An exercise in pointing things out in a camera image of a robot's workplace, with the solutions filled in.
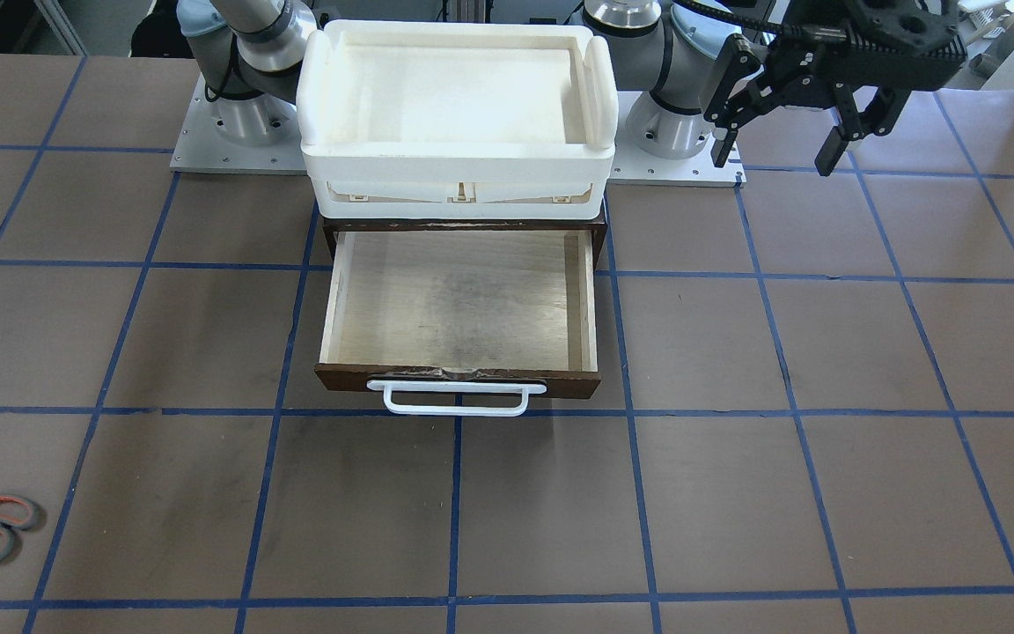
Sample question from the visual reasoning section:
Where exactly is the white plastic tray cabinet top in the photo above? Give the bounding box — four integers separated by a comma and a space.
295, 19, 619, 221

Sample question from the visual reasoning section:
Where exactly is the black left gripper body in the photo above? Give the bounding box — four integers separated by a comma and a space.
702, 1, 968, 123

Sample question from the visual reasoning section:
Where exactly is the black braided cable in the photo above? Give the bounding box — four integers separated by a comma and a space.
674, 0, 851, 45

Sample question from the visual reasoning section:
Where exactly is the wooden drawer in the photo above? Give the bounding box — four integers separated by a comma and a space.
314, 227, 602, 400

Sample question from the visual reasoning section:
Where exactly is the dark wooden cabinet body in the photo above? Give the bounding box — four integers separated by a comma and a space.
320, 203, 608, 264

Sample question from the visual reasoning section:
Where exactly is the white drawer handle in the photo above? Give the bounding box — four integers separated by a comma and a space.
366, 378, 548, 417

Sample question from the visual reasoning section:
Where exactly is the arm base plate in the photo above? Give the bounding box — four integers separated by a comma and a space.
608, 90, 747, 188
170, 77, 306, 175

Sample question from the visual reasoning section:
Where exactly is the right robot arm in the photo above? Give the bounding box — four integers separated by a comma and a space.
177, 1, 319, 105

